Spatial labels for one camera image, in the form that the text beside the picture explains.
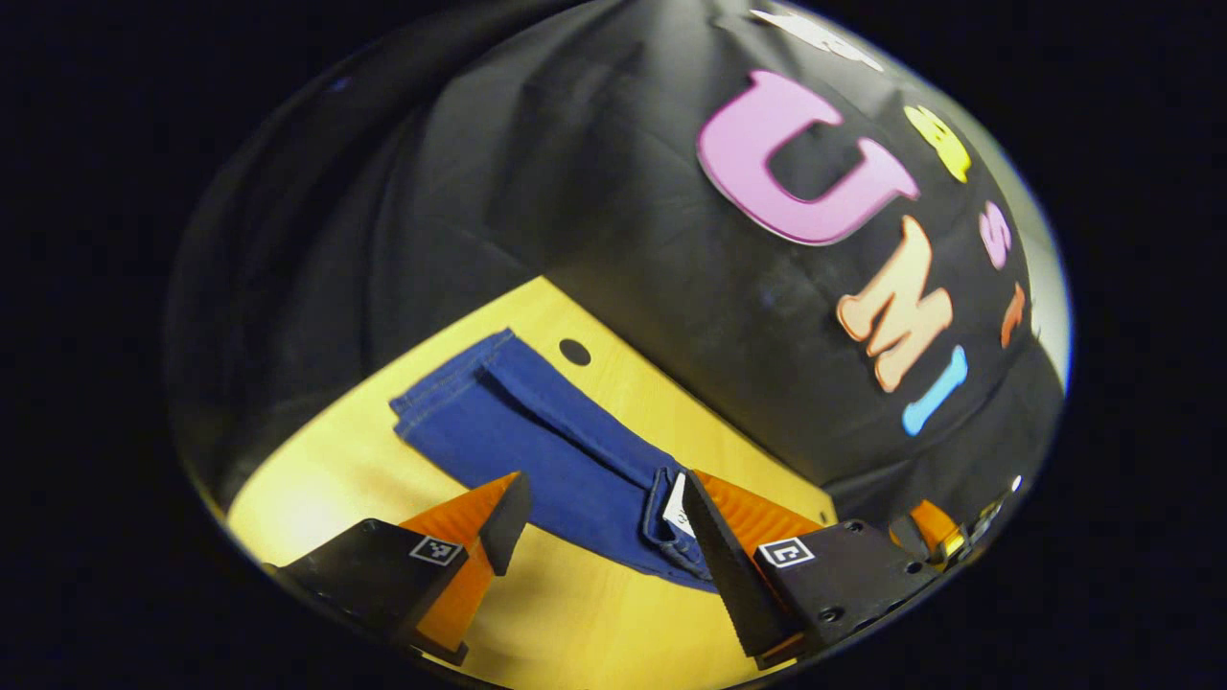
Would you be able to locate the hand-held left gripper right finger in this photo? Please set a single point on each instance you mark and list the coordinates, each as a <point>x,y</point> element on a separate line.
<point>729,585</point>

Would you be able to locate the blue jeans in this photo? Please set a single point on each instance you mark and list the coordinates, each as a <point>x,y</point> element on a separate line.
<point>537,431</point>

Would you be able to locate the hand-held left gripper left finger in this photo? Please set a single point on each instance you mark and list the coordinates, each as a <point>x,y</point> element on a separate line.
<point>508,522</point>

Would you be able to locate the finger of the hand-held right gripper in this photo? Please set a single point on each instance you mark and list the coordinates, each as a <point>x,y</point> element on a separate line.
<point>935,529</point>

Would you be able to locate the black backdrop cloth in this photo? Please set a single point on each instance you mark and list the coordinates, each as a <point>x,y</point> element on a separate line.
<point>623,240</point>

